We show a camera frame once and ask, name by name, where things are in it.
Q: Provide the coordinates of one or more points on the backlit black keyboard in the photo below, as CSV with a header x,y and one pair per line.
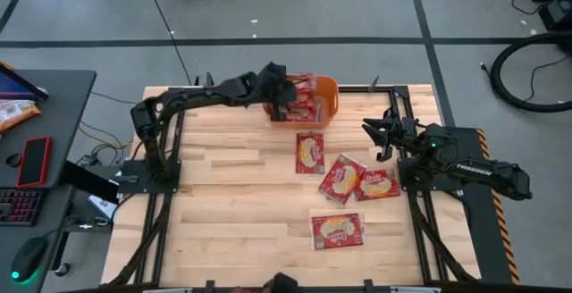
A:
x,y
20,206

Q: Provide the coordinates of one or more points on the red Orville Redenbacher popcorn bag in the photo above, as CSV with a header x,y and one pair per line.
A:
x,y
342,179
304,115
308,102
377,186
309,154
306,83
337,231

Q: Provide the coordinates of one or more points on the black aluminium table frame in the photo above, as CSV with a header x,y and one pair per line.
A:
x,y
357,89

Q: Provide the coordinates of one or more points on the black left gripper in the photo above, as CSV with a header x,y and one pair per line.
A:
x,y
275,85

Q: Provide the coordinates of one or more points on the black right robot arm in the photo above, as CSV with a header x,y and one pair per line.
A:
x,y
487,172

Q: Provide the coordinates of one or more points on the white paper label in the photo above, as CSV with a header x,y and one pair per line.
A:
x,y
100,206

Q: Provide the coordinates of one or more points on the red-cased tablet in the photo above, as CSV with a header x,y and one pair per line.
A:
x,y
33,163

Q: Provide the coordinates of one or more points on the black computer mouse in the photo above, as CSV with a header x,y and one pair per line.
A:
x,y
29,257

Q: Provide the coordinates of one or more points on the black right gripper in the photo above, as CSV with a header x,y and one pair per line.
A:
x,y
404,132

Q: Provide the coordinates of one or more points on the black power adapter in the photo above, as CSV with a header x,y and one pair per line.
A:
x,y
87,161

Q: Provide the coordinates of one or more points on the black equipment case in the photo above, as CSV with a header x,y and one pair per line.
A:
x,y
556,11

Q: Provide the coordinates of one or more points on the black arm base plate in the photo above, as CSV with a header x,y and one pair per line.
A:
x,y
134,181

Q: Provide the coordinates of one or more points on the orange snack bag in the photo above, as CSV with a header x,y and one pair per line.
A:
x,y
15,112

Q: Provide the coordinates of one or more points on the black frame clamp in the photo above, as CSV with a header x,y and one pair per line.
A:
x,y
209,81
373,85

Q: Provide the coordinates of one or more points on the orange plastic basket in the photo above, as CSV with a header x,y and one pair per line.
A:
x,y
328,101

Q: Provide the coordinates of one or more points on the black caster wheel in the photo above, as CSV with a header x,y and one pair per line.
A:
x,y
62,269

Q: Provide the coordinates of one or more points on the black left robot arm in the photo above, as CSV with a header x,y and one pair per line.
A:
x,y
196,96

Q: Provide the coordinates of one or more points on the black round knob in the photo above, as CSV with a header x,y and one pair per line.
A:
x,y
13,160

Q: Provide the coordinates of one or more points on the black hazard-striped base plate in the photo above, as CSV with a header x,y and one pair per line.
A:
x,y
478,239

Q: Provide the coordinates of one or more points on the black desk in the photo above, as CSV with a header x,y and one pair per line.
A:
x,y
67,105

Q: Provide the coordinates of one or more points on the black-framed monitor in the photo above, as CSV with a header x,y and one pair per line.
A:
x,y
13,85

